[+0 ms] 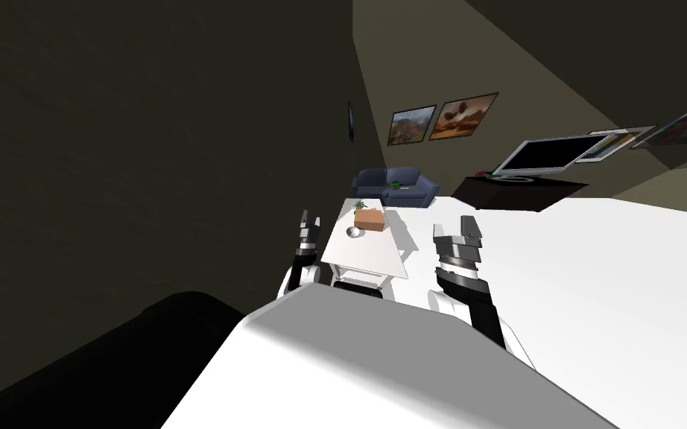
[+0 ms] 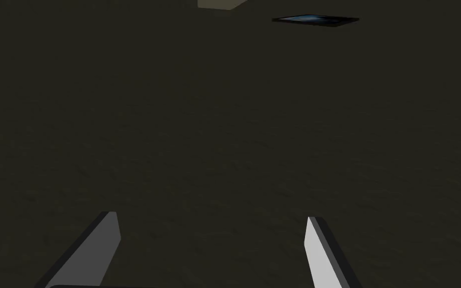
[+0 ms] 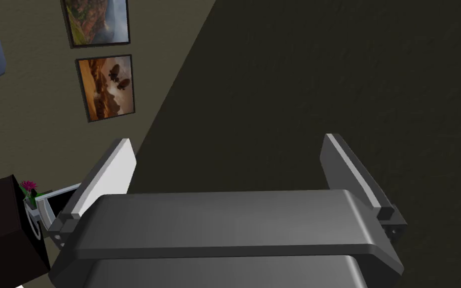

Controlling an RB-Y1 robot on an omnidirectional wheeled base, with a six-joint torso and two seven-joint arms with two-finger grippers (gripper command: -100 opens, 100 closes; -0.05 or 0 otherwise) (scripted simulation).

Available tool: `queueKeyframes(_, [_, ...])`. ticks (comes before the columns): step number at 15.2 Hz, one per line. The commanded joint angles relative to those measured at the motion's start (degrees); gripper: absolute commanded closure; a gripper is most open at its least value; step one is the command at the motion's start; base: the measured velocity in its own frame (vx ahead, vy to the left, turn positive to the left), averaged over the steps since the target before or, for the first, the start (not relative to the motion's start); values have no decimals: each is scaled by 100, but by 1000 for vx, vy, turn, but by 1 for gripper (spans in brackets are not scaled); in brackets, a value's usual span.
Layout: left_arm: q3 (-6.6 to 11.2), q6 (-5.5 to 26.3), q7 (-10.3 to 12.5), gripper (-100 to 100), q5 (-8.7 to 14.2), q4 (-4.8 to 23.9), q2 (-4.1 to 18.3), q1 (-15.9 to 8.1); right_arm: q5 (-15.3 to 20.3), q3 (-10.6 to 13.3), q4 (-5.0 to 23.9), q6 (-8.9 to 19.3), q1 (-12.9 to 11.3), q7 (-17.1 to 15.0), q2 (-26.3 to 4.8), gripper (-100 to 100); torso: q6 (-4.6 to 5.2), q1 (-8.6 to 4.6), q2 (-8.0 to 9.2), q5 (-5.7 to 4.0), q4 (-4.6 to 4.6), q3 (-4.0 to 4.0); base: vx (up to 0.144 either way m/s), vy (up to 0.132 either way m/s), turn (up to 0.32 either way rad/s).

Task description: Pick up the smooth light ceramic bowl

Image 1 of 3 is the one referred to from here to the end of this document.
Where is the white table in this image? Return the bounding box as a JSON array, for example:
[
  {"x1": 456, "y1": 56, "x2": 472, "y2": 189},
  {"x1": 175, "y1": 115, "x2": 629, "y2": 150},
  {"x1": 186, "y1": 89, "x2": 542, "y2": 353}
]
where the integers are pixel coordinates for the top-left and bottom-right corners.
[{"x1": 318, "y1": 198, "x2": 421, "y2": 294}]

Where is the black television stand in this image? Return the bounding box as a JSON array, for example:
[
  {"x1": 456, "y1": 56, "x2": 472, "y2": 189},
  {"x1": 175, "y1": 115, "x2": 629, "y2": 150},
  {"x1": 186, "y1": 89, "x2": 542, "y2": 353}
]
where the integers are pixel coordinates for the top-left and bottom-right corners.
[{"x1": 450, "y1": 172, "x2": 590, "y2": 213}]

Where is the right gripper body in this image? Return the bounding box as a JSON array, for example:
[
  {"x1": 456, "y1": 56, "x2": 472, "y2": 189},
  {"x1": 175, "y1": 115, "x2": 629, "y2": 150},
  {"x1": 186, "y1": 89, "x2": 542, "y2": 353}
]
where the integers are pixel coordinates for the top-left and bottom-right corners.
[{"x1": 432, "y1": 235, "x2": 484, "y2": 265}]

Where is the orange landscape picture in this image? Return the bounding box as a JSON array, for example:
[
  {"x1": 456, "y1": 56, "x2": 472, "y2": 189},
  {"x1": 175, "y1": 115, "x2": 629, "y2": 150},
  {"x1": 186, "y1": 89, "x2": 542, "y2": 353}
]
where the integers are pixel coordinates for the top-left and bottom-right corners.
[{"x1": 429, "y1": 92, "x2": 500, "y2": 142}]

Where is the dark blue sofa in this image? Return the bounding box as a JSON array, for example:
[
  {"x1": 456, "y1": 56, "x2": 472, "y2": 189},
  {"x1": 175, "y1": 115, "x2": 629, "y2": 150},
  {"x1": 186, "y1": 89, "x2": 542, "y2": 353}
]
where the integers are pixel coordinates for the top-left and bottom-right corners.
[{"x1": 352, "y1": 167, "x2": 440, "y2": 209}]

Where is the flat screen television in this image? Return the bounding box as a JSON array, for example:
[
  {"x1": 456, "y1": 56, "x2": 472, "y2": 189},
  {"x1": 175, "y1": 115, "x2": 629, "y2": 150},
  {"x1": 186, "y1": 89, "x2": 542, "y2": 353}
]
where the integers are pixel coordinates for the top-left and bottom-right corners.
[{"x1": 492, "y1": 133, "x2": 611, "y2": 183}]

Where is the colourful wall picture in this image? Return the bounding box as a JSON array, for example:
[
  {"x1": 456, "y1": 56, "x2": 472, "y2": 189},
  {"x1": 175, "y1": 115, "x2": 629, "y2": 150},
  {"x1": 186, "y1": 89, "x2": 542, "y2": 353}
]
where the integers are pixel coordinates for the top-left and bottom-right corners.
[{"x1": 629, "y1": 101, "x2": 687, "y2": 148}]

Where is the landscape picture with mountains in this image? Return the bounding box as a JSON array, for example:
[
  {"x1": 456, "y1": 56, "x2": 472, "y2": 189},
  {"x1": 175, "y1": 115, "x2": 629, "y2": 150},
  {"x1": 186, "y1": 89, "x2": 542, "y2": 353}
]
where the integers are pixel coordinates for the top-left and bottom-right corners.
[{"x1": 387, "y1": 105, "x2": 437, "y2": 147}]

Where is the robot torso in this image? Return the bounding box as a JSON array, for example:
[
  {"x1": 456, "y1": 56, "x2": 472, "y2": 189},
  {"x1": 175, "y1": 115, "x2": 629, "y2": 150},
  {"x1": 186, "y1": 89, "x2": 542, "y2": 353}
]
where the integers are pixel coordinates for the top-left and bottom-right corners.
[{"x1": 161, "y1": 279, "x2": 618, "y2": 429}]

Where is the pale framed wall picture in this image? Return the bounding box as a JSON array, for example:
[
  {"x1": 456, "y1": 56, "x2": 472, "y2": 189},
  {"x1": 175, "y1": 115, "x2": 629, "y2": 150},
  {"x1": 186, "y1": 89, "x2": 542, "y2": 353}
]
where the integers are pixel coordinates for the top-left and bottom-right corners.
[{"x1": 574, "y1": 125, "x2": 658, "y2": 165}]

